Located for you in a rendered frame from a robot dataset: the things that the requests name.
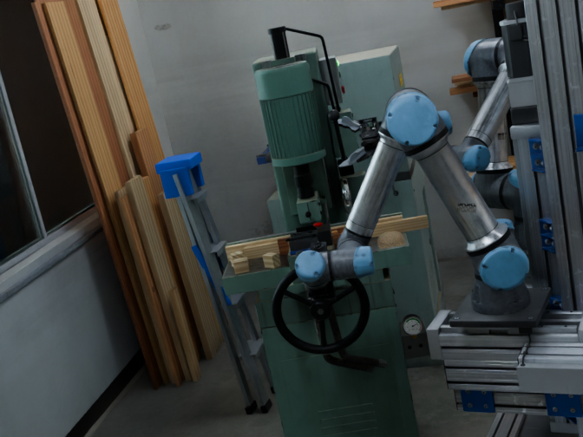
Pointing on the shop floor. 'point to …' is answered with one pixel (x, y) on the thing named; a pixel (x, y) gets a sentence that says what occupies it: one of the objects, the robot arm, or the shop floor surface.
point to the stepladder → (201, 246)
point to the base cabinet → (343, 381)
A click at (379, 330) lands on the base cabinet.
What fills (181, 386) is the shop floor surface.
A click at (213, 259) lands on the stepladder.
